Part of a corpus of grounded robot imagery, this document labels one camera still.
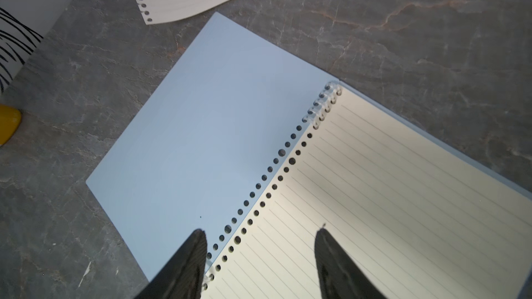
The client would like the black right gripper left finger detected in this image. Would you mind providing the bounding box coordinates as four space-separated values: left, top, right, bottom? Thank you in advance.
135 229 207 299

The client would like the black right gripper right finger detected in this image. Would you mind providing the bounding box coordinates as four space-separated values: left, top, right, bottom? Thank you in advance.
314 228 385 299

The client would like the light blue spiral notebook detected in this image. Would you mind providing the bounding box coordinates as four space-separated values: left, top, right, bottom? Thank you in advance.
87 14 531 298

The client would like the blue lid snack cup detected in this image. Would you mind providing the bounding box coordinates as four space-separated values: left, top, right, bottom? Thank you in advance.
0 105 22 146

